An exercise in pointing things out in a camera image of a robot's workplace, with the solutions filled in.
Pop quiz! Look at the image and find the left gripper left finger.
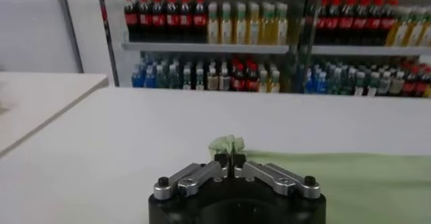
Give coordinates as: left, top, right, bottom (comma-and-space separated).
153, 152, 233, 201

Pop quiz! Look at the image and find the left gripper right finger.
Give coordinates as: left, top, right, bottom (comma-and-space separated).
232, 153, 321, 200

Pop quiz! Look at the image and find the light green shirt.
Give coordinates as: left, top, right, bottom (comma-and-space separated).
207, 135, 431, 224

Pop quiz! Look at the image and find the large white work table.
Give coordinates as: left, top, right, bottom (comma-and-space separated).
0, 86, 431, 224

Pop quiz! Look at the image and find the small dark drink bottle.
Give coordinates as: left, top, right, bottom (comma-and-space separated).
218, 67, 231, 91
377, 71, 391, 96
181, 67, 193, 90
194, 67, 205, 91
207, 67, 219, 91
354, 72, 366, 96
366, 72, 378, 97
390, 71, 405, 96

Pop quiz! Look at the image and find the small cola bottle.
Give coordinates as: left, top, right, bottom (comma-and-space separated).
245, 64, 259, 92
232, 63, 246, 91
416, 67, 430, 98
403, 66, 418, 97

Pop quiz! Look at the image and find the small green water bottle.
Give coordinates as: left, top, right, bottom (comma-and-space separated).
328, 67, 341, 95
156, 65, 168, 89
168, 65, 181, 89

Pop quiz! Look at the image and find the white cabinet shelf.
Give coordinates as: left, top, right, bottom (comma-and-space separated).
311, 45, 431, 57
121, 41, 290, 55

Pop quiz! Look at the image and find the yellow juice bottle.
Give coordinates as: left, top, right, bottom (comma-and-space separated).
246, 2, 261, 45
275, 3, 290, 46
261, 2, 275, 46
219, 2, 233, 44
207, 1, 220, 44
403, 7, 424, 47
234, 2, 247, 45
419, 7, 431, 47
387, 6, 410, 47

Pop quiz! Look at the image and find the beverage display cabinet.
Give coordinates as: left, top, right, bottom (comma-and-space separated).
296, 0, 431, 98
95, 0, 304, 94

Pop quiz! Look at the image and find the white side table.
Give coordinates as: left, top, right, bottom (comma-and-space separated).
0, 71, 110, 157

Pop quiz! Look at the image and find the dark partition post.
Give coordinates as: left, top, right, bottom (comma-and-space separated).
53, 0, 85, 75

